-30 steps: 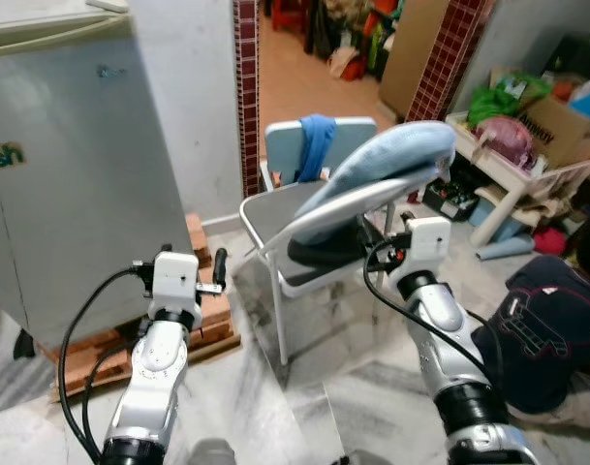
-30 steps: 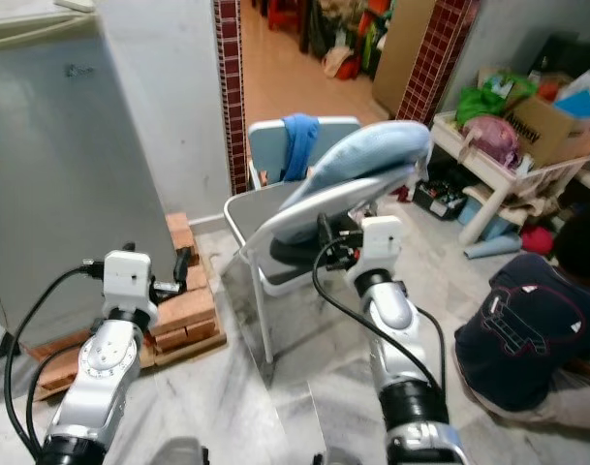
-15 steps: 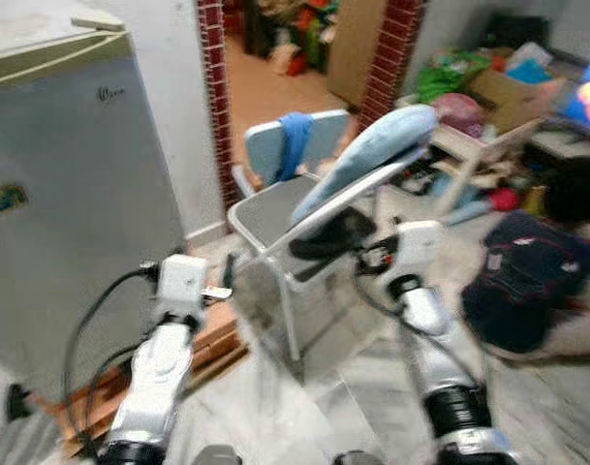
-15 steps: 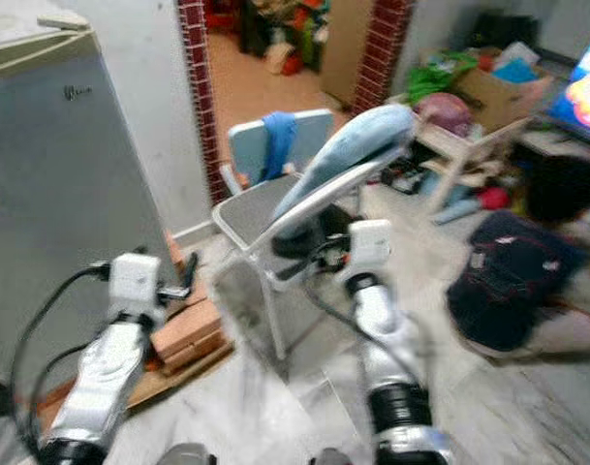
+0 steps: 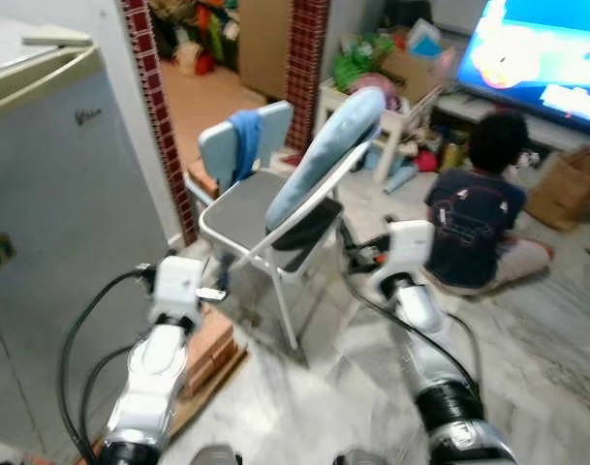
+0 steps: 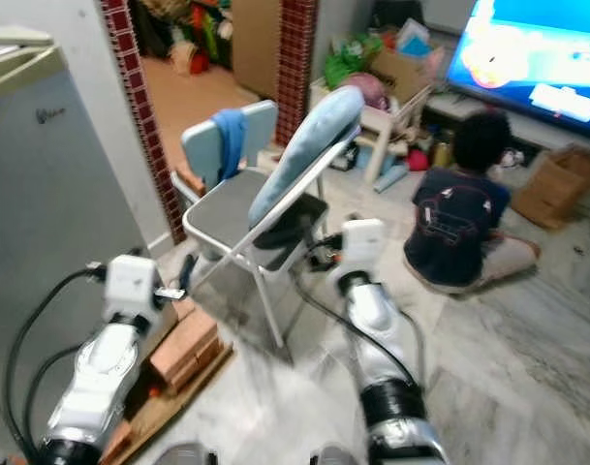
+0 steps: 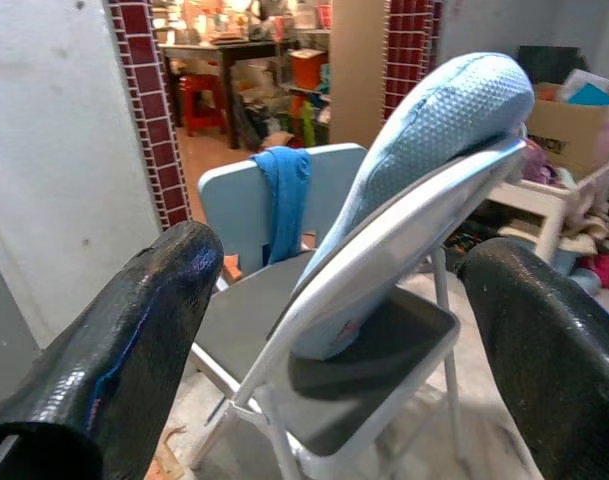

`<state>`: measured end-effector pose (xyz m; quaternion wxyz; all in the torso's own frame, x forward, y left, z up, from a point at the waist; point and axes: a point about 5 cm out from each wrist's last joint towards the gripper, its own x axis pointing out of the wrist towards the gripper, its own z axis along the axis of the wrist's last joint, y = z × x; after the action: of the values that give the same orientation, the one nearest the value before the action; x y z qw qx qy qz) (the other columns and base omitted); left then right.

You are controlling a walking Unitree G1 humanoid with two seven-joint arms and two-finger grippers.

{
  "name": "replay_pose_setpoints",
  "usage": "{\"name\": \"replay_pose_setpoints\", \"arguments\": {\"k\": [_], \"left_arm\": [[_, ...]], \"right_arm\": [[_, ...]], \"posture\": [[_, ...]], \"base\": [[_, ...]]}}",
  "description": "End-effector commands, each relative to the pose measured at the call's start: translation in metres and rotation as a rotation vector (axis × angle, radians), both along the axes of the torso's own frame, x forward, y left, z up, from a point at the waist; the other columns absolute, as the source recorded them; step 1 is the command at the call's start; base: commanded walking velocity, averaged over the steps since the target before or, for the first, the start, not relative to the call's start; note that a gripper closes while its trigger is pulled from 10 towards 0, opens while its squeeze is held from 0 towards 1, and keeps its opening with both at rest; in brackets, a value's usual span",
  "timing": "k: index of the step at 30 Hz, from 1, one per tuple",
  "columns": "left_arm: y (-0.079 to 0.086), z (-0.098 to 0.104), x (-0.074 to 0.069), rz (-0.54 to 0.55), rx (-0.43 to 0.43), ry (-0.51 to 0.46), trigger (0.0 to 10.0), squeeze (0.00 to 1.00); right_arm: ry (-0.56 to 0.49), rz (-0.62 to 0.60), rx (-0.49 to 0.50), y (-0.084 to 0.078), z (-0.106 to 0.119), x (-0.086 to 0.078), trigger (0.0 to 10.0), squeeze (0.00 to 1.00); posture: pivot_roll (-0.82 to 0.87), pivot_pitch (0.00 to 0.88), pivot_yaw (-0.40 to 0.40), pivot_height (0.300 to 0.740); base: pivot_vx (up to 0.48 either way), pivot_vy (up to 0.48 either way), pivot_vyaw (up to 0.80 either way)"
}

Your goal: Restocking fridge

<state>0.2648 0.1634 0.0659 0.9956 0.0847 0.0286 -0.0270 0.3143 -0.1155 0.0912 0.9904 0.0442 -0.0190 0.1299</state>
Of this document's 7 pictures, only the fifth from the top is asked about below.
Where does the grey fridge door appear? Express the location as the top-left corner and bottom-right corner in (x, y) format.
(0, 44), (184, 458)

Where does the red clay brick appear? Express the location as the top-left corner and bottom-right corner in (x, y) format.
(181, 308), (239, 396)

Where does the folding chair flat blue backrest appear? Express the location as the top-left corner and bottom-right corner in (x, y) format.
(196, 100), (320, 282)

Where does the folding chair padded blue backrest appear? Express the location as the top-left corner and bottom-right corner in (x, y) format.
(261, 85), (388, 352)

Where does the seated child dark shirt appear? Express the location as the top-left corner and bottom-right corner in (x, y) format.
(423, 109), (555, 297)

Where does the white plastic stool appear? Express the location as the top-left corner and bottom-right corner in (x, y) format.
(319, 77), (443, 187)

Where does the blue cloth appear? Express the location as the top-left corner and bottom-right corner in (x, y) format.
(227, 108), (266, 187)

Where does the pink round ball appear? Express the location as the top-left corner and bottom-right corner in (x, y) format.
(348, 73), (404, 112)

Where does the robot left leg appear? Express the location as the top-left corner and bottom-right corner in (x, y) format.
(190, 444), (245, 465)

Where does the green plastic bag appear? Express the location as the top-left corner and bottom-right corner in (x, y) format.
(331, 34), (394, 90)

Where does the small brown cardboard box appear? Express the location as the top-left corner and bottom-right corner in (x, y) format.
(380, 44), (455, 100)

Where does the open brown cardboard box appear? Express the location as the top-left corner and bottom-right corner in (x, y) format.
(524, 145), (590, 233)

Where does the tall brown cardboard panel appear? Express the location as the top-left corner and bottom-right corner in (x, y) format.
(238, 0), (294, 103)

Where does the flat screen television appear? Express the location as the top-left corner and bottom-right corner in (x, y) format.
(455, 0), (590, 135)

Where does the beige flat board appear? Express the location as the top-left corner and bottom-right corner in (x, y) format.
(21, 26), (95, 48)

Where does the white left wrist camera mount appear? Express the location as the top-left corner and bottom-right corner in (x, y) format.
(149, 256), (205, 327)

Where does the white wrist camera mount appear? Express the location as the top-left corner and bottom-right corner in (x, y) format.
(149, 256), (205, 327)
(370, 220), (437, 284)

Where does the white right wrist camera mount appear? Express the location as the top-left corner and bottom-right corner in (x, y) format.
(370, 220), (437, 284)

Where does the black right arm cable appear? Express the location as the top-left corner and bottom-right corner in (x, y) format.
(345, 271), (480, 398)

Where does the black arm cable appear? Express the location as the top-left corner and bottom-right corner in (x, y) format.
(345, 271), (480, 398)
(58, 269), (158, 456)
(81, 344), (140, 456)

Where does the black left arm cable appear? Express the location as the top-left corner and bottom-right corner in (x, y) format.
(81, 344), (140, 456)
(58, 269), (158, 456)

